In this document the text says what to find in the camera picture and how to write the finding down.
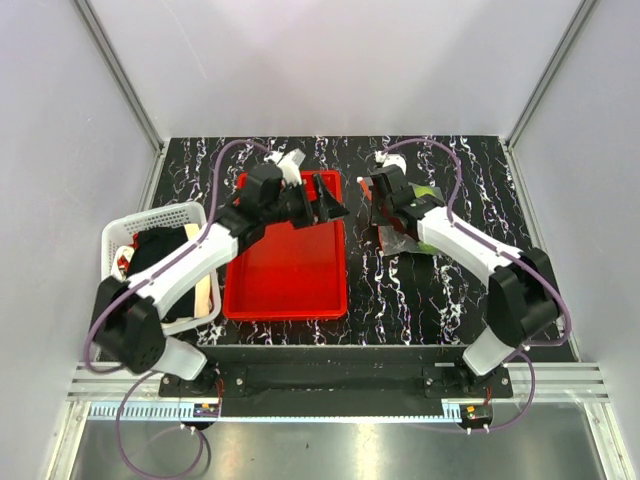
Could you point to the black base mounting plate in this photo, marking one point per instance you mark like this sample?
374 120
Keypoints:
330 382

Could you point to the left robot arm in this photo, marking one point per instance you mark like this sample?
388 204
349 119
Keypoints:
127 314

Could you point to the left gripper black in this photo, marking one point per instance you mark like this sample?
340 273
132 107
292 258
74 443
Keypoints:
325 209

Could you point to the red plastic tray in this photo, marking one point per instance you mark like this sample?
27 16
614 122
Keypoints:
292 274

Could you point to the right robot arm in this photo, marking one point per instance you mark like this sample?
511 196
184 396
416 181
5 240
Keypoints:
523 297

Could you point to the clear zip top bag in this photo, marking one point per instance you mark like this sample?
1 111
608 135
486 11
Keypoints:
391 241

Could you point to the green fake custard apple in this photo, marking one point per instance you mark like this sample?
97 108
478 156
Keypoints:
427 249

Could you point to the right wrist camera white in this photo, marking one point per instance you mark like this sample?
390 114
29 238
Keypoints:
385 159

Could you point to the white plastic basket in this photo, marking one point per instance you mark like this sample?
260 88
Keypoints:
160 283

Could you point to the black cloth in basket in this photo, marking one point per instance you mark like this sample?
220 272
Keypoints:
151 246

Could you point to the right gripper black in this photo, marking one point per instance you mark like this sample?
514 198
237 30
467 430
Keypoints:
377 219

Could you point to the green fake lime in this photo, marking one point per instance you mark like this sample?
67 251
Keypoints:
426 191

